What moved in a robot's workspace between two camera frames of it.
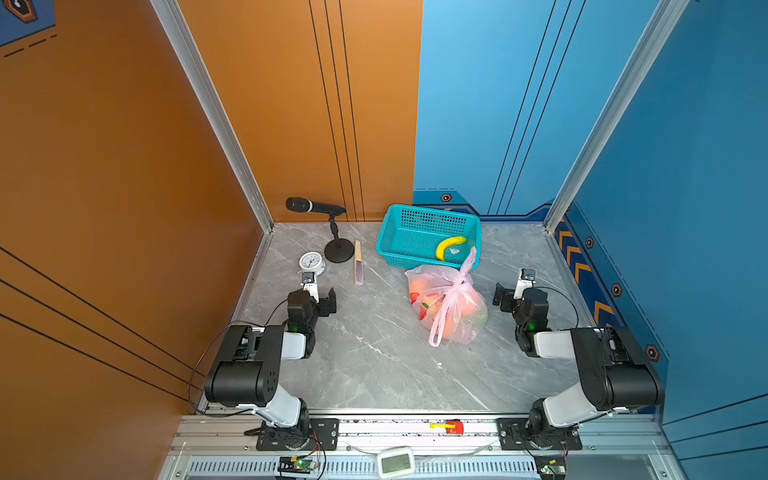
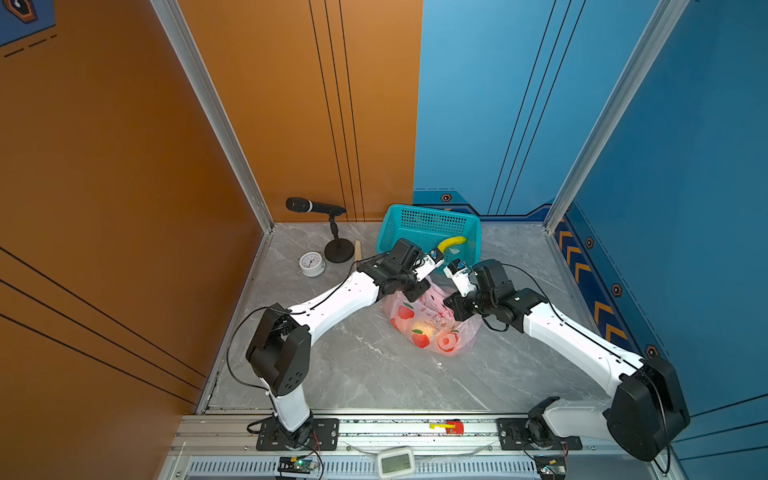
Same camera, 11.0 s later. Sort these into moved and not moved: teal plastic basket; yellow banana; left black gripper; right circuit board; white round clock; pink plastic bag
Moved: left black gripper; pink plastic bag
Not moved: right circuit board; teal plastic basket; white round clock; yellow banana
